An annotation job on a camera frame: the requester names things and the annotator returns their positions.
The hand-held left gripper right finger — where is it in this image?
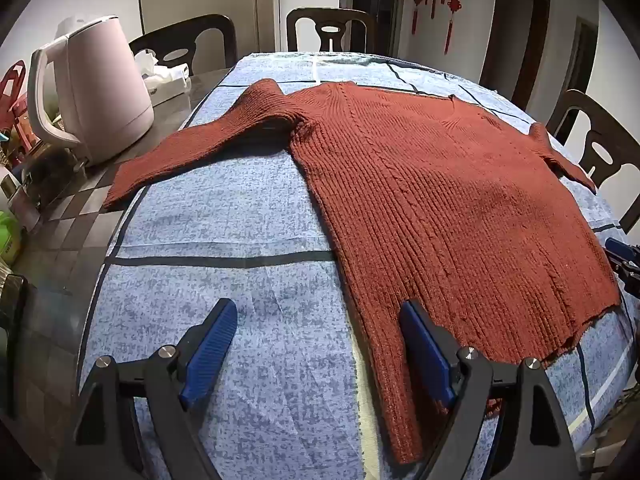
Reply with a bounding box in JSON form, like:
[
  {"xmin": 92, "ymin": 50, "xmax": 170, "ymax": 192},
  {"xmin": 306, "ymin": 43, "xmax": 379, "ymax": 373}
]
[{"xmin": 397, "ymin": 300, "xmax": 581, "ymax": 480}]

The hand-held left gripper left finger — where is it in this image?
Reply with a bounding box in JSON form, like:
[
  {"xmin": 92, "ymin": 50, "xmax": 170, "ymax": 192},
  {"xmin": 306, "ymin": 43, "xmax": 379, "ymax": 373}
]
[{"xmin": 70, "ymin": 297, "xmax": 238, "ymax": 480}]

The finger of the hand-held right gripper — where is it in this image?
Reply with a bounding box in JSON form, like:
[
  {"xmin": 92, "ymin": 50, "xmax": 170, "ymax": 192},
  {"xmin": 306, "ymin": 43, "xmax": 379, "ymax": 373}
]
[{"xmin": 602, "ymin": 237, "xmax": 640, "ymax": 306}]

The rust red knitted sweater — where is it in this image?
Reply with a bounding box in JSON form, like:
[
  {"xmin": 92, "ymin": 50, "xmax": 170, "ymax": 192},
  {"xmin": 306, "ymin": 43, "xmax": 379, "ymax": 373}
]
[{"xmin": 102, "ymin": 79, "xmax": 622, "ymax": 465}]

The blue checked tablecloth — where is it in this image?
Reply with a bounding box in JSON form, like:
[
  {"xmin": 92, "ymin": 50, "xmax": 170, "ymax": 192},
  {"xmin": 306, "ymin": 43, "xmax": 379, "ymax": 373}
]
[{"xmin": 75, "ymin": 51, "xmax": 636, "ymax": 480}]

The dark wooden chair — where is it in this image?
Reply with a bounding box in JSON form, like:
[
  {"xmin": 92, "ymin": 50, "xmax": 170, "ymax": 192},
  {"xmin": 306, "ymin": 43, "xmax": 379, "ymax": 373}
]
[
  {"xmin": 286, "ymin": 7, "xmax": 376, "ymax": 54},
  {"xmin": 129, "ymin": 14, "xmax": 238, "ymax": 77},
  {"xmin": 546, "ymin": 89, "xmax": 640, "ymax": 226}
]

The green packet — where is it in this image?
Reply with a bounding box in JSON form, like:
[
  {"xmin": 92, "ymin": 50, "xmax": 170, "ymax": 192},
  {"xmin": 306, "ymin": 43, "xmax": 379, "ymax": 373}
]
[{"xmin": 0, "ymin": 209, "xmax": 24, "ymax": 267}]

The white tissue pack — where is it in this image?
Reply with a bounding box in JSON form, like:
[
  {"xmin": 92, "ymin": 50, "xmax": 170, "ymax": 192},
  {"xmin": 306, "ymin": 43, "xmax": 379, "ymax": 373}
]
[{"xmin": 134, "ymin": 47, "xmax": 193, "ymax": 98}]

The pink electric kettle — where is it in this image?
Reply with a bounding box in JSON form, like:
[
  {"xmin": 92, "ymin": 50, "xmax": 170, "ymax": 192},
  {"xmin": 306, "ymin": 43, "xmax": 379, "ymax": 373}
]
[{"xmin": 27, "ymin": 16, "xmax": 156, "ymax": 167}]

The red plastic object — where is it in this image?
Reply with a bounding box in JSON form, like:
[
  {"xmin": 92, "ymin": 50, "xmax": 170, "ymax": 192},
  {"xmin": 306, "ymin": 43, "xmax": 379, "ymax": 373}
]
[{"xmin": 0, "ymin": 60, "xmax": 32, "ymax": 133}]

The brown wooden door frame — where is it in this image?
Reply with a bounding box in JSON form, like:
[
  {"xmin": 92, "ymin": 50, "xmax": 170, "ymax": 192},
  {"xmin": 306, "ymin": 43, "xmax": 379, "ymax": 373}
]
[{"xmin": 479, "ymin": 0, "xmax": 551, "ymax": 111}]

